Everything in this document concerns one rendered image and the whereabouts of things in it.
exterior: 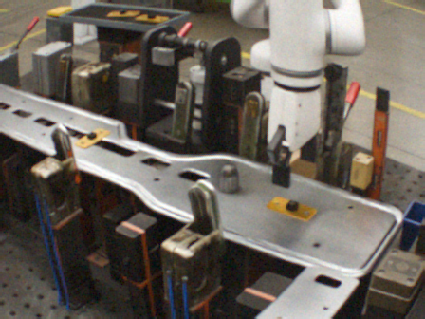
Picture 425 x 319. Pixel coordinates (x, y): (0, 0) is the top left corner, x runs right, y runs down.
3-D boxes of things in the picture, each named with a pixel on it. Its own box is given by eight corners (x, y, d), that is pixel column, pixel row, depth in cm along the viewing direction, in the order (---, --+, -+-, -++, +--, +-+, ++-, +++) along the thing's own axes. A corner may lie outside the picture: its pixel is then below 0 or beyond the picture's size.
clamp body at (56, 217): (49, 301, 135) (18, 168, 118) (82, 278, 143) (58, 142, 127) (76, 319, 130) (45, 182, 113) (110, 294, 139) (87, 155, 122)
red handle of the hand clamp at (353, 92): (318, 141, 121) (346, 77, 126) (320, 147, 122) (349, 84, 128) (337, 147, 119) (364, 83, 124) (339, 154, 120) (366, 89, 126)
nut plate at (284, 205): (265, 207, 115) (265, 201, 114) (276, 197, 117) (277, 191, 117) (307, 221, 110) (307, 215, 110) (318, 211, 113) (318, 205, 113)
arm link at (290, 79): (287, 48, 107) (287, 65, 108) (260, 64, 100) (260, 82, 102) (332, 62, 102) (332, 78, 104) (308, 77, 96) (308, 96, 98)
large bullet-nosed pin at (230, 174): (216, 197, 121) (216, 163, 118) (227, 189, 123) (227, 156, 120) (231, 202, 119) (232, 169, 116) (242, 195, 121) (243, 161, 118)
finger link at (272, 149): (291, 110, 105) (291, 140, 108) (266, 131, 100) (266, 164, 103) (297, 112, 104) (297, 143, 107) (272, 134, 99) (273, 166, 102)
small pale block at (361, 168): (328, 309, 133) (351, 159, 115) (336, 299, 135) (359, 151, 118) (341, 312, 131) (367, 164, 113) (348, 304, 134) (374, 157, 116)
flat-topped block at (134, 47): (103, 169, 187) (96, 21, 166) (121, 158, 193) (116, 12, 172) (129, 179, 182) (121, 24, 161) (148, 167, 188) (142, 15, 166)
